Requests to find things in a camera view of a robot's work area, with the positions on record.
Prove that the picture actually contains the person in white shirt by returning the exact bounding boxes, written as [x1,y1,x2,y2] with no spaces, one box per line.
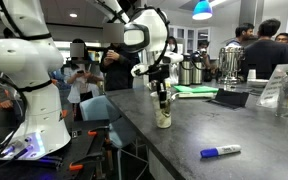
[63,38,104,105]

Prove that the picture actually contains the person holding camera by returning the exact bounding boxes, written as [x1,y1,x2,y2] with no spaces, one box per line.
[192,39,214,83]

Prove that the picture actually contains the blue pendant lamp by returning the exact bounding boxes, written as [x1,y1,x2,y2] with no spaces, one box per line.
[192,0,214,21]

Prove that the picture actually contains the man in grey shirt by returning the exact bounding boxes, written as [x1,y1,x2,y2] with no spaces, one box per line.
[225,22,256,48]

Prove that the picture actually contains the light blue chair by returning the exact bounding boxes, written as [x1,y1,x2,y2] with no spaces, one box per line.
[79,94,138,150]

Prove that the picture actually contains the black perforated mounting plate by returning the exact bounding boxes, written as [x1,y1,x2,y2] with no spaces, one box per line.
[0,118,110,180]

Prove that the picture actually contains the person wearing face mask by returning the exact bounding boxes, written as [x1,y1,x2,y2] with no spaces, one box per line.
[165,35,180,55]

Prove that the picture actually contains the blue capped white marker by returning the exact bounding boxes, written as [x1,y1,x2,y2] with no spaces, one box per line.
[199,144,243,159]

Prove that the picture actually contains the orange handled bar clamp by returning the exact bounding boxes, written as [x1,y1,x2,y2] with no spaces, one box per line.
[87,125,111,137]
[68,151,106,172]

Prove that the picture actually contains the clear acrylic sign holder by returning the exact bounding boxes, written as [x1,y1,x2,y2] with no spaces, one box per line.
[255,63,288,110]

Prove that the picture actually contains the steel thermos carafe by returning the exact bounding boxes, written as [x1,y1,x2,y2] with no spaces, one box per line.
[190,51,205,86]
[178,53,193,87]

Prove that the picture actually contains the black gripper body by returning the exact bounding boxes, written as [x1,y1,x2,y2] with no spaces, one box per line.
[147,63,171,83]

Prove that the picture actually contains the stack of white cups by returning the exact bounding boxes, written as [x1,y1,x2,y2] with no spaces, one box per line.
[246,68,258,81]

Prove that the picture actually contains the white plate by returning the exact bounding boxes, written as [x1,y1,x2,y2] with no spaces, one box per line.
[247,78,269,89]

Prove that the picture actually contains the silver coffee urn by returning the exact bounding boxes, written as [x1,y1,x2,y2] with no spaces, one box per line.
[217,45,246,85]

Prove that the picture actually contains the green paper sheets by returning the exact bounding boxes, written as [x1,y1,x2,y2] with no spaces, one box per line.
[173,84,219,95]

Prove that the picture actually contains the man in dark shirt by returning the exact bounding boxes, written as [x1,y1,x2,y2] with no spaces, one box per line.
[239,18,288,82]

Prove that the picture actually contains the black tablet stand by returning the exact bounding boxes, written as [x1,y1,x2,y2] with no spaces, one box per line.
[209,87,251,110]

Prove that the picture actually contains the clear plastic bottle green cap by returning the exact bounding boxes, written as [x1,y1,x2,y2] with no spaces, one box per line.
[275,66,288,118]

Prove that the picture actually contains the person in black hoodie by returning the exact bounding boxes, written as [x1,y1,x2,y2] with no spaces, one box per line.
[99,23,141,93]

